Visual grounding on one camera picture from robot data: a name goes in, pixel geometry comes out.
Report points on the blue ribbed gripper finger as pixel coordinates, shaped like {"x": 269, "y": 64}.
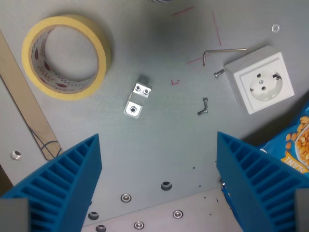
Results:
{"x": 260, "y": 183}
{"x": 60, "y": 183}

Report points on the blue peanut snack bag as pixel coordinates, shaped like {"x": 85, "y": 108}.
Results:
{"x": 298, "y": 147}

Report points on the metal threaded insert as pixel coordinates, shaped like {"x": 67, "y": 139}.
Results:
{"x": 16, "y": 155}

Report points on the steel table bolt head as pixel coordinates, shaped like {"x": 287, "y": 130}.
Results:
{"x": 125, "y": 198}
{"x": 139, "y": 225}
{"x": 177, "y": 214}

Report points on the small steel screw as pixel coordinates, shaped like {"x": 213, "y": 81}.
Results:
{"x": 219, "y": 73}
{"x": 202, "y": 112}
{"x": 205, "y": 101}

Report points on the wooden strip with pen marks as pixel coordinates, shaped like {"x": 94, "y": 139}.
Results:
{"x": 18, "y": 96}

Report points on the yellow masking tape roll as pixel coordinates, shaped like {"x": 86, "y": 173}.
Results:
{"x": 101, "y": 52}

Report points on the metal hex allen key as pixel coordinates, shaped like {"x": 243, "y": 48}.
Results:
{"x": 218, "y": 50}

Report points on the clear plastic washer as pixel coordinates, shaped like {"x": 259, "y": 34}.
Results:
{"x": 276, "y": 27}

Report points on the white wall power socket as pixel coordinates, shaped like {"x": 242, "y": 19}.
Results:
{"x": 259, "y": 77}

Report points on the aluminium angle bracket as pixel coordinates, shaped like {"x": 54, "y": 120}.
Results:
{"x": 138, "y": 97}

